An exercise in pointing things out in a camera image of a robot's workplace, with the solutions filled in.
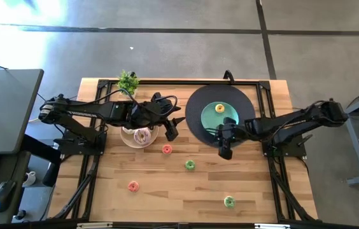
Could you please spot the teal plate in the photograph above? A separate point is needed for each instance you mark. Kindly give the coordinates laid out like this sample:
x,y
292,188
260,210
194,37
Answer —
x,y
209,117

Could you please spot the dark round placemat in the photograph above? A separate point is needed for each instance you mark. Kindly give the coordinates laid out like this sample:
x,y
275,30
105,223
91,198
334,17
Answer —
x,y
195,105

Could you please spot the green frosted donut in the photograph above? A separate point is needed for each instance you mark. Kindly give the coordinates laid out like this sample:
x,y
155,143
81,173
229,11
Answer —
x,y
226,202
187,165

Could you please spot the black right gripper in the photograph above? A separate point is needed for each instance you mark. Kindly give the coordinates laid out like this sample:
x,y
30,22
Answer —
x,y
230,133

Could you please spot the small black caster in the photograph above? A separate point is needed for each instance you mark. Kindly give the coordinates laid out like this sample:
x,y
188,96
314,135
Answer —
x,y
20,214

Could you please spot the small white cup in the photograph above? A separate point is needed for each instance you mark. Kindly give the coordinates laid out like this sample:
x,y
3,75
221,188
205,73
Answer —
x,y
30,179

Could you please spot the yellow frosted donut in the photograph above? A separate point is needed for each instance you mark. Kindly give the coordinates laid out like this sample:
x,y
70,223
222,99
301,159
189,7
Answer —
x,y
217,108

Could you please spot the large drizzled donut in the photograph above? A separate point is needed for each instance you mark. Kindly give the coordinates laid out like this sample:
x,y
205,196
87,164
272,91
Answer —
x,y
138,140

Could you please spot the green plant in white pot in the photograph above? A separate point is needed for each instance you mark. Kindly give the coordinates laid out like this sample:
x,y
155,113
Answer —
x,y
128,82

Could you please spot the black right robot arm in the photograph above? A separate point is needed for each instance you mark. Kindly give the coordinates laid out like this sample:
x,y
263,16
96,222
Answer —
x,y
294,124

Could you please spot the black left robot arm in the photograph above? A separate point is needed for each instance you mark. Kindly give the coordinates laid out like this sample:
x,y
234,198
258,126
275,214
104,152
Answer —
x,y
87,111

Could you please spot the black bent tube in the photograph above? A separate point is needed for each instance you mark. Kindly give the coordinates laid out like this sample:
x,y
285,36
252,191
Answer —
x,y
39,148

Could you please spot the small arched bracket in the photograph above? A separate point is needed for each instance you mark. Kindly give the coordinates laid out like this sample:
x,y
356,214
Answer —
x,y
229,72

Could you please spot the light grey desk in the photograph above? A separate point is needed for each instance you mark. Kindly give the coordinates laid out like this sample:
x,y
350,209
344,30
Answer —
x,y
7,111

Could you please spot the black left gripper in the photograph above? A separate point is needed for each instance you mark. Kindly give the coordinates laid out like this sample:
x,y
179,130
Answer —
x,y
154,116

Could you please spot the beige plate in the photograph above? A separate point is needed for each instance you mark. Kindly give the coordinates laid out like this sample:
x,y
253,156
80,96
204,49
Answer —
x,y
127,141

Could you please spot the black aluminium table frame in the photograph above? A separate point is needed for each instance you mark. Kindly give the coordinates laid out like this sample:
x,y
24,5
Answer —
x,y
182,82

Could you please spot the pink frosted donut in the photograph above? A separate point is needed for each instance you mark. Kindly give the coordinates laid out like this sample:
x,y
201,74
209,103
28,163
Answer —
x,y
130,186
164,149

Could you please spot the silver metal bracket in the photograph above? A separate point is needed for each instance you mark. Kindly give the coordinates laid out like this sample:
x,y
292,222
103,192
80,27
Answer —
x,y
93,226
271,226

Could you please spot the black computer mouse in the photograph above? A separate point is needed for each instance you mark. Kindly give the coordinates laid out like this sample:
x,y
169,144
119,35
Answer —
x,y
4,195

